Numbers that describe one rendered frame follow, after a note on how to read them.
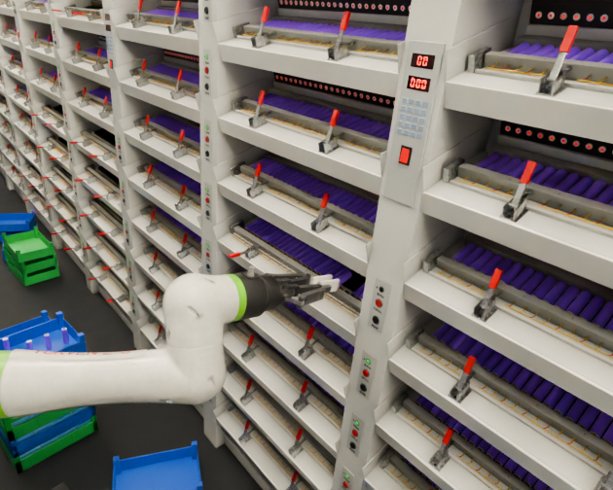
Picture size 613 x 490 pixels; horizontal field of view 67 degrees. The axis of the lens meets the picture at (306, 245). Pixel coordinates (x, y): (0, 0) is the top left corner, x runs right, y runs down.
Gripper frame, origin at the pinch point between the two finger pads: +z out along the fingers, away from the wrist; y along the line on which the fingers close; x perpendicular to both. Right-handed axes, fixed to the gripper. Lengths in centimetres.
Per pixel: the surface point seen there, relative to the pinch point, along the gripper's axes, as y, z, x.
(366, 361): -14.9, 3.7, 12.8
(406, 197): -17.3, -4.5, -26.7
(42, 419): 84, -33, 92
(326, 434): -4.7, 12.4, 45.2
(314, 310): 3.7, 3.7, 9.6
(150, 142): 99, 1, -11
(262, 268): 26.6, 3.8, 8.3
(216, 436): 50, 21, 93
